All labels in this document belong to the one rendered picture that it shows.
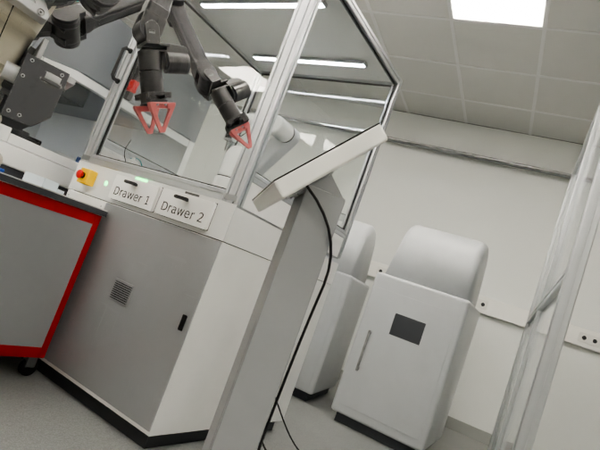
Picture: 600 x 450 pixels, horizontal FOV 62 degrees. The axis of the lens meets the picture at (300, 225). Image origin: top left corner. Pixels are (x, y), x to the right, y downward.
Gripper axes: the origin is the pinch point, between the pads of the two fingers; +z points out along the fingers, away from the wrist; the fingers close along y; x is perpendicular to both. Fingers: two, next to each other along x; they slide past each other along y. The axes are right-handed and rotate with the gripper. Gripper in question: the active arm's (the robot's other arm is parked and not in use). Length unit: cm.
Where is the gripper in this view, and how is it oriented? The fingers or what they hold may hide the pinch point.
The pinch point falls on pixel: (248, 145)
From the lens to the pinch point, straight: 160.2
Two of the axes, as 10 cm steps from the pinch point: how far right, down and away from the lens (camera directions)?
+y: -2.1, 0.4, 9.8
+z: 4.9, 8.7, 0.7
